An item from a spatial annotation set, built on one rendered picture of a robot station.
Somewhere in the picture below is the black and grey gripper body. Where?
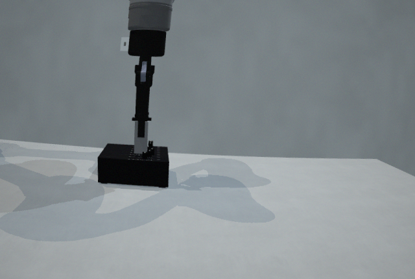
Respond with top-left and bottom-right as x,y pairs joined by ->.
128,30 -> 166,71

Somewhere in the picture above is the black lighting desk panel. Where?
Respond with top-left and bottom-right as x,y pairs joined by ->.
98,141 -> 169,188

